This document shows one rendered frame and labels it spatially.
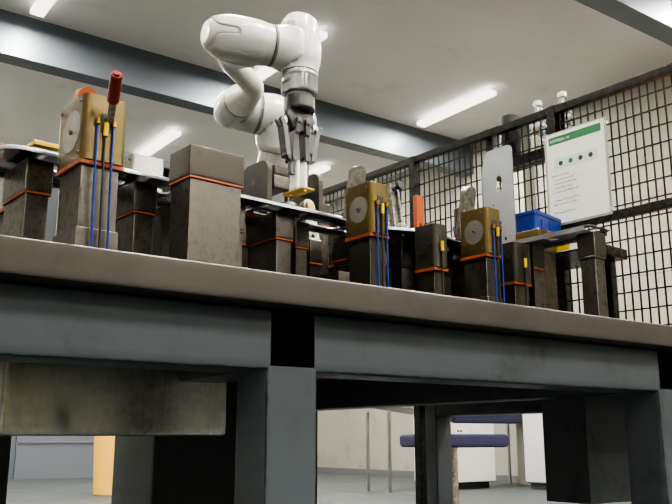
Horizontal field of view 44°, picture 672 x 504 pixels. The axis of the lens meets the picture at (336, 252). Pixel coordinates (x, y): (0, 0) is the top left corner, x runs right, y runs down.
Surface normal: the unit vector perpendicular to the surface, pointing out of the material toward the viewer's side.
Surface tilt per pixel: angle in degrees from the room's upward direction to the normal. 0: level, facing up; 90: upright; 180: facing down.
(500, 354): 90
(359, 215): 90
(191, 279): 90
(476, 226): 90
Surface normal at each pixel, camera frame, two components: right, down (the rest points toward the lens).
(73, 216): -0.77, -0.15
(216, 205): 0.64, -0.17
